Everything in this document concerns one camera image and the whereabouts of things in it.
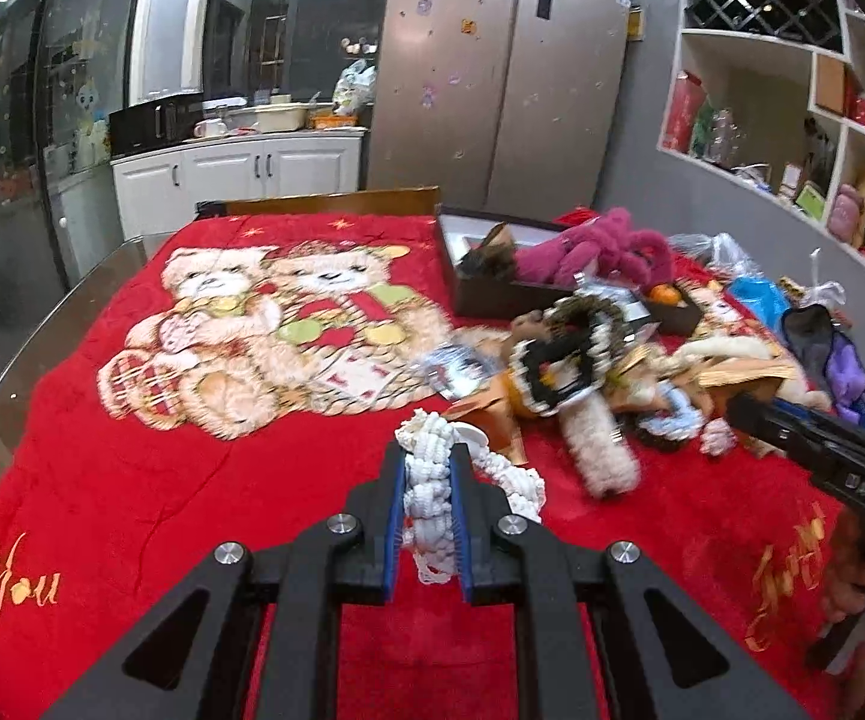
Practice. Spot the red printed blanket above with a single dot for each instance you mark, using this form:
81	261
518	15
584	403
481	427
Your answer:
177	480

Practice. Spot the yellow notice sticker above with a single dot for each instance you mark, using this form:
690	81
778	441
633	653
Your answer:
633	22

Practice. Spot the knotted clear plastic bag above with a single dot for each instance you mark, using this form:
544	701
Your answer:
822	289

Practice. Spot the glass sliding door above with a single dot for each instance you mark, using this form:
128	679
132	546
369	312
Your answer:
20	165

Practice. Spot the wooden chair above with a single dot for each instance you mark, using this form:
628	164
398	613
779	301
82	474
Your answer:
327	202

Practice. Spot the purple cloth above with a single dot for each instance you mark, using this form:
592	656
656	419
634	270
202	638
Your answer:
849	375

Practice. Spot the black box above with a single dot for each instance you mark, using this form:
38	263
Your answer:
492	296

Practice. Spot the brown paper packet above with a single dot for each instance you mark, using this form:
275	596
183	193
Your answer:
496	409

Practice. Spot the beige double-door refrigerator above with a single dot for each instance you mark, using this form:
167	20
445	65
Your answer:
492	75

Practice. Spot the glass desktop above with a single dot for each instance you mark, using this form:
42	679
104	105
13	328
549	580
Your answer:
57	360

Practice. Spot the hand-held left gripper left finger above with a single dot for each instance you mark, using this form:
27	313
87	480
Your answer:
396	532

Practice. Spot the magenta plush bear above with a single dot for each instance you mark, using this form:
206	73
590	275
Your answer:
597	247

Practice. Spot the white scrunchie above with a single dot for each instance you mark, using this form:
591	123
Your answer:
429	480

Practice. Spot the black lattice wine rack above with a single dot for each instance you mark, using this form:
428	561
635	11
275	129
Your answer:
762	4

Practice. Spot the tangerine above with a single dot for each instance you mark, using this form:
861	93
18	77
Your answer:
665	294

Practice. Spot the cream plush toy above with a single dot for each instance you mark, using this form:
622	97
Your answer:
601	450

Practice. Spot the silver foil packet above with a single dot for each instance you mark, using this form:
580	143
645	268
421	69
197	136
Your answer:
455	371

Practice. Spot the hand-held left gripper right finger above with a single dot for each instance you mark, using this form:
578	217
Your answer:
465	532

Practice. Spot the person's right hand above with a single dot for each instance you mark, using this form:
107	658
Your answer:
852	577

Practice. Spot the green card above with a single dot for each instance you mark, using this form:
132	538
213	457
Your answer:
811	202

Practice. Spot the tan paper packet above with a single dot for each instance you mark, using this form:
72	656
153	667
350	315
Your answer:
747	375

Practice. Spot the tall red gift box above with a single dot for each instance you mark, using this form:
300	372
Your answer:
684	112

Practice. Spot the black white-trimmed scrunchie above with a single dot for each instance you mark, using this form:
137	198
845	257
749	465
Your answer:
560	379

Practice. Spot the blue plastic bag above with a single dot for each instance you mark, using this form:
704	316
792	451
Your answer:
759	301

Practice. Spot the white shelf unit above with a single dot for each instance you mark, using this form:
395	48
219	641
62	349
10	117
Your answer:
747	82

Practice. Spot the white fluffy pom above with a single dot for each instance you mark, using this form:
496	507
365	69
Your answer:
717	436

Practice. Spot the light blue scrunchie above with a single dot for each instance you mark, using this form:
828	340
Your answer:
672	420

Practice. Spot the leopard print scrunchie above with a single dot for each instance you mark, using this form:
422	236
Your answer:
590	309

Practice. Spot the filled plastic bag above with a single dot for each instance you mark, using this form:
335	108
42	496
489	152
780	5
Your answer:
354	86

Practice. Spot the black microwave oven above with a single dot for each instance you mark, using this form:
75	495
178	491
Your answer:
151	127

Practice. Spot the white mug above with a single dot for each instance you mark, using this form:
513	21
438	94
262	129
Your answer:
210	128

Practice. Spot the cream plastic basin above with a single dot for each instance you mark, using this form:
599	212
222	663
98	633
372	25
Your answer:
279	118

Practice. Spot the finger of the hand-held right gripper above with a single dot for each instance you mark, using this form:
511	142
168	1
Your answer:
837	435
766	427

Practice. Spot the white kitchen cabinet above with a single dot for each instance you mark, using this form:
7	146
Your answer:
237	172

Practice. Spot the dark kitchen window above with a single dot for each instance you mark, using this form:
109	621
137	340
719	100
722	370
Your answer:
297	30

